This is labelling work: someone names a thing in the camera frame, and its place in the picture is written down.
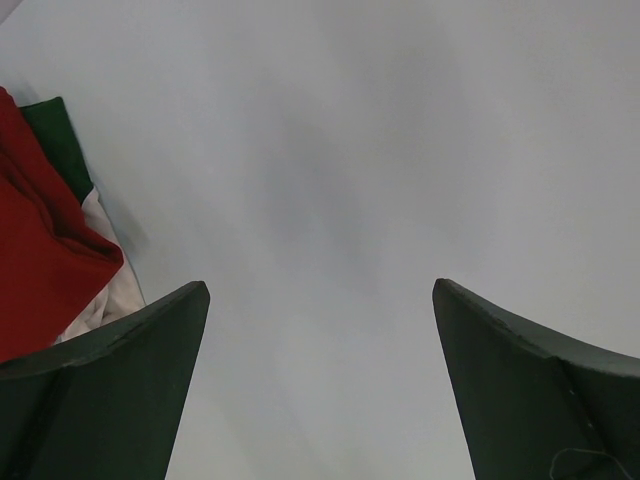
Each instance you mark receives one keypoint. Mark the folded dark green t-shirt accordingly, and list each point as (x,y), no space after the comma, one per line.
(51,124)

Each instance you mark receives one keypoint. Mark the folded red t-shirt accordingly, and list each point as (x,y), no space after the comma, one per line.
(52,264)

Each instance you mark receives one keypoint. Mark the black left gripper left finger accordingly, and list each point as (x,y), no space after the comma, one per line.
(106,404)

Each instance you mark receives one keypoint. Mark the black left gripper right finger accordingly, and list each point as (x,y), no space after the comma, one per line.
(535,403)

